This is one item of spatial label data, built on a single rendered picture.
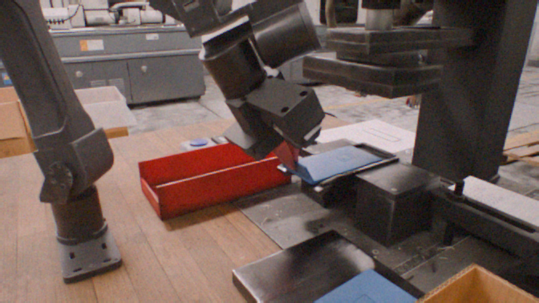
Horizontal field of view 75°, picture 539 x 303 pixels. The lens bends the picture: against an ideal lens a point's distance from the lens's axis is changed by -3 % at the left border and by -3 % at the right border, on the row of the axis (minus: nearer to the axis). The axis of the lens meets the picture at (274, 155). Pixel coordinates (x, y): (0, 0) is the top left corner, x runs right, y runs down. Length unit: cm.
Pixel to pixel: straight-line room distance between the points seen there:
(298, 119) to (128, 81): 463
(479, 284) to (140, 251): 41
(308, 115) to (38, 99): 32
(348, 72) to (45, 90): 38
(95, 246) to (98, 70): 439
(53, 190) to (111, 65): 440
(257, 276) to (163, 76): 466
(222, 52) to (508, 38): 48
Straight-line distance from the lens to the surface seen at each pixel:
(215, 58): 39
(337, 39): 52
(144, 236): 57
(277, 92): 38
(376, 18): 53
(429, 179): 55
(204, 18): 38
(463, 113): 72
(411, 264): 52
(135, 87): 497
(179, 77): 508
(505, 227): 50
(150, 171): 69
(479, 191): 64
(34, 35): 51
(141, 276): 50
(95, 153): 52
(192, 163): 71
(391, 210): 51
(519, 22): 73
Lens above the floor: 121
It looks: 22 degrees down
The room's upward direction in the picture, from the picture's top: straight up
